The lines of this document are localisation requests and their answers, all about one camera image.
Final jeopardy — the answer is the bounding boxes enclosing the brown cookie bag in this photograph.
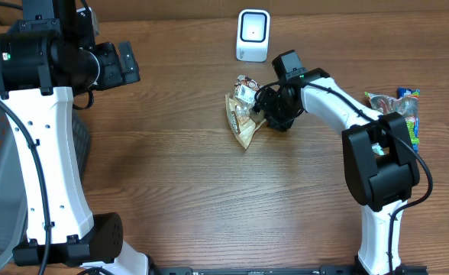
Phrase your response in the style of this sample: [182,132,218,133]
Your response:
[225,75,266,150]

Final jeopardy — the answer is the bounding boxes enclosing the blue Oreo packet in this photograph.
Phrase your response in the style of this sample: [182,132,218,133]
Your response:
[396,87,420,99]

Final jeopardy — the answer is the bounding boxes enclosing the green Haribo candy bag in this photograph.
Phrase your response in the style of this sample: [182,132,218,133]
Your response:
[364,92,420,152]

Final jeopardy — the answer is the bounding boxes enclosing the light blue snack packet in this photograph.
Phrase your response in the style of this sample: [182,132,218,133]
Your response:
[372,143,385,156]

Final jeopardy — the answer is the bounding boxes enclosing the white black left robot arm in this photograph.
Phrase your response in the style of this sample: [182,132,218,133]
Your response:
[0,0,150,275]

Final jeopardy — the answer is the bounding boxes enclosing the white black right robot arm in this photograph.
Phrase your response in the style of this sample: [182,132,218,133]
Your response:
[255,50,426,274]

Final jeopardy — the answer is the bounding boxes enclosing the grey plastic mesh basket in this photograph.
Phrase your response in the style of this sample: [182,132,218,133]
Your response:
[0,87,94,269]

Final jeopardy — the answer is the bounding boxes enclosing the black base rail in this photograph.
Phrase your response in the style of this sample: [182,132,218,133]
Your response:
[147,263,430,275]

